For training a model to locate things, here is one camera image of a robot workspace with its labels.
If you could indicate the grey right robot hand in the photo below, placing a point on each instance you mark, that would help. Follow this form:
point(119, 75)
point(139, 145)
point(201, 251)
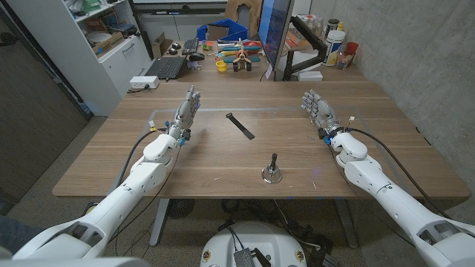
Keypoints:
point(322, 111)

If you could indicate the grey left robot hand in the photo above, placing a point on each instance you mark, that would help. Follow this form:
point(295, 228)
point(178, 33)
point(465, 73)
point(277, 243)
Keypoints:
point(184, 113)

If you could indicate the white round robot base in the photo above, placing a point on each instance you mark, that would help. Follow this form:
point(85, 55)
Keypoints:
point(256, 241)

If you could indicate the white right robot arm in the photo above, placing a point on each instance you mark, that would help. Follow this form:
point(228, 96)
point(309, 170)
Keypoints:
point(393, 204)

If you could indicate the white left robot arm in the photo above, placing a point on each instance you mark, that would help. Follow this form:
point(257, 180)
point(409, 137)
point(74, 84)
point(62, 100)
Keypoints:
point(122, 196)

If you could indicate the flat white box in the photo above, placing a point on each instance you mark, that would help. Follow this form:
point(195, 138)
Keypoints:
point(310, 76)

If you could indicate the small purple toy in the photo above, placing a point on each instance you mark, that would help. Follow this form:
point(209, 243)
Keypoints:
point(193, 65)

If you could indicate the black laptop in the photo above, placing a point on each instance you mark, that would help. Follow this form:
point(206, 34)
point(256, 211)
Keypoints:
point(167, 67)

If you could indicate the white power strip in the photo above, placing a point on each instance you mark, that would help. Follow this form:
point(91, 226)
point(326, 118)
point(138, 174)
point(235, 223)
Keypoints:
point(144, 82)

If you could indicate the black computer mouse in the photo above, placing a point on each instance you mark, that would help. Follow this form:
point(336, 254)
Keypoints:
point(196, 56)

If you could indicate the small yellow cup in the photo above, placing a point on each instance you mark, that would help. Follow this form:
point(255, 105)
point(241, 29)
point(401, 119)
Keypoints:
point(221, 66)

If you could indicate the white canister with label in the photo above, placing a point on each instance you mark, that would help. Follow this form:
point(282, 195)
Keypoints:
point(333, 48)

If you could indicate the paper note on monitor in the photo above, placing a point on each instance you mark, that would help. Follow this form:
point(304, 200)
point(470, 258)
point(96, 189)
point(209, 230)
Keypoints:
point(269, 71)

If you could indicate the black keyboard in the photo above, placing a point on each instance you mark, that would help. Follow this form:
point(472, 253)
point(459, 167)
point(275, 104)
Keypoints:
point(190, 46)

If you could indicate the red cup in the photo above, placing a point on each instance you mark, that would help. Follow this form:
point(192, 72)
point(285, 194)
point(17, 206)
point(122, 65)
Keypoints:
point(351, 48)

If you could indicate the small cardboard box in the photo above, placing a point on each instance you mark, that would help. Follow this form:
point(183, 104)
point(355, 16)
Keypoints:
point(160, 45)

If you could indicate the wooden toy airplane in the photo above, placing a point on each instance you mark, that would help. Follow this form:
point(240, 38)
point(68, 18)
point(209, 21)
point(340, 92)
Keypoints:
point(242, 56)

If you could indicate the computer monitor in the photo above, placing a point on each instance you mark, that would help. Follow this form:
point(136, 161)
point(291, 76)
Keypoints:
point(274, 29)

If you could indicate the red bowl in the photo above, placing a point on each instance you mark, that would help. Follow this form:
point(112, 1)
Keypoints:
point(253, 46)

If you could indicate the black round fan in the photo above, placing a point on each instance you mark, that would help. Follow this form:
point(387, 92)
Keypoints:
point(180, 208)

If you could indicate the blue plastic bin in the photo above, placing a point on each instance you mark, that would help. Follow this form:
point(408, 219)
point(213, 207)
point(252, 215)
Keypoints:
point(237, 29)

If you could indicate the white shelf cabinet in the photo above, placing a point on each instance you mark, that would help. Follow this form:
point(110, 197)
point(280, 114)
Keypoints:
point(92, 70)

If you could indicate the open cardboard box on shelf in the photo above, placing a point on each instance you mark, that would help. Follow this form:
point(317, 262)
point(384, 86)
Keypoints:
point(107, 43)

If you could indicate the grey table leg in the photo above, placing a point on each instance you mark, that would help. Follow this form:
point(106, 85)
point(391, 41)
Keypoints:
point(159, 222)
point(347, 222)

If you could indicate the brown cardboard sheet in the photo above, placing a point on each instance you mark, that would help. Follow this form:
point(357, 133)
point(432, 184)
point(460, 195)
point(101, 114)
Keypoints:
point(254, 11)

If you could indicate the person's leg in jeans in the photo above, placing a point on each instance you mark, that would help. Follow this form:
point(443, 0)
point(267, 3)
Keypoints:
point(16, 233)

